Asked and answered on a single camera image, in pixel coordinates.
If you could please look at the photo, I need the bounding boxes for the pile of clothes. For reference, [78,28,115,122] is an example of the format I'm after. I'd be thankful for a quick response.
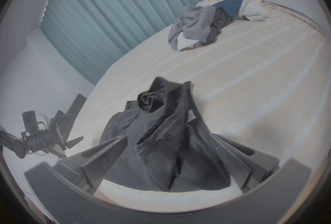
[168,0,270,52]

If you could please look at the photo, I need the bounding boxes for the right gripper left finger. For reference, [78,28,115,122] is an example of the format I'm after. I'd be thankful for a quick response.
[54,135,128,191]

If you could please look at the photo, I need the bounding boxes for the bed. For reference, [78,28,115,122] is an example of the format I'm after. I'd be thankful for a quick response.
[1,0,331,214]

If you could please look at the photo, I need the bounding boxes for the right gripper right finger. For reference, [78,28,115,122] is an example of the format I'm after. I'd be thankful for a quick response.
[209,133,280,191]

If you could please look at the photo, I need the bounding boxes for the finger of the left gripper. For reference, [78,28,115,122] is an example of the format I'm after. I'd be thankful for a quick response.
[65,136,84,150]
[65,93,87,129]

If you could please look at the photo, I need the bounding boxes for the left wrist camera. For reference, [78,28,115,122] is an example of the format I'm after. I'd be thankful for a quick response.
[21,111,46,138]

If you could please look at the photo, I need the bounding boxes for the black garment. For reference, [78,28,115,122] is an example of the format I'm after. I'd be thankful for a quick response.
[99,76,232,192]

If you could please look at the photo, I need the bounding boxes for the blue-green curtain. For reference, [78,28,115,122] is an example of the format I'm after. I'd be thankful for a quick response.
[40,0,210,86]

